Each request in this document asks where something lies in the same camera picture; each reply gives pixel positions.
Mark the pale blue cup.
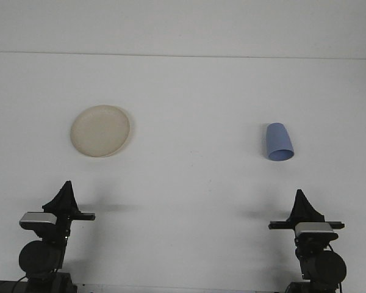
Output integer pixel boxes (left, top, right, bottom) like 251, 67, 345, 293
264, 122, 295, 162

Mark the pale round plate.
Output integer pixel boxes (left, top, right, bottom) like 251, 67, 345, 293
70, 104, 132, 159

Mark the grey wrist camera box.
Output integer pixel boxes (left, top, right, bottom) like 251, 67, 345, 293
19, 212, 57, 230
294, 222, 339, 242

